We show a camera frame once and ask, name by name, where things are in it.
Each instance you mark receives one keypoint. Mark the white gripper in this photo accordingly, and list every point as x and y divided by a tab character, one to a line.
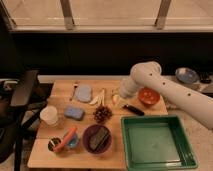
115	97

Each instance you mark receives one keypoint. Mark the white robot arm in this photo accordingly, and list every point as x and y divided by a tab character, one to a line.
148	74

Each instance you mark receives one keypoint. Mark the green plastic tray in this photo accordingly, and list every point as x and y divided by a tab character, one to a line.
156	143

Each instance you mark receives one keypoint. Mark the banana peel pieces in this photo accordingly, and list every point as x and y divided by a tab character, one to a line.
99	99

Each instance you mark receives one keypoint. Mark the bunch of dark grapes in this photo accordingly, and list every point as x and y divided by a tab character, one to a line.
102	114

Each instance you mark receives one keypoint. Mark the light blue plate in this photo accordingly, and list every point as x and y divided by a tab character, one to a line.
83	93

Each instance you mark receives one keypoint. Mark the orange bowl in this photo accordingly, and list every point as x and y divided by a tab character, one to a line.
148	96

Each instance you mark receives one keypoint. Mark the small fork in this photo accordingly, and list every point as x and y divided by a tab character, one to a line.
75	85

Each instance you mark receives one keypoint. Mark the blue sponge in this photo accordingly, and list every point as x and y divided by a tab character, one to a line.
74	113

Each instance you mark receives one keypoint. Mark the dark sponge block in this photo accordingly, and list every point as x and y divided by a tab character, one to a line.
98	138

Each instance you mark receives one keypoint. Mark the orange carrot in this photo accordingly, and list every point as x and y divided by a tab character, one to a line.
66	139

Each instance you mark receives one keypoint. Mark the small blue bowl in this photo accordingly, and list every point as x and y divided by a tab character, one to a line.
73	142

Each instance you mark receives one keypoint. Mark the white plastic cup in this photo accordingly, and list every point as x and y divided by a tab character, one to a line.
49	115

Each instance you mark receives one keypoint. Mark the grey round dish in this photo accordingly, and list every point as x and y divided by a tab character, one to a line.
186	75

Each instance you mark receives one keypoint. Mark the small dark cup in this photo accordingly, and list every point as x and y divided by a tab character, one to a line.
53	142

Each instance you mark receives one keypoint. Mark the black chair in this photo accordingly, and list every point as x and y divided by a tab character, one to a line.
26	103

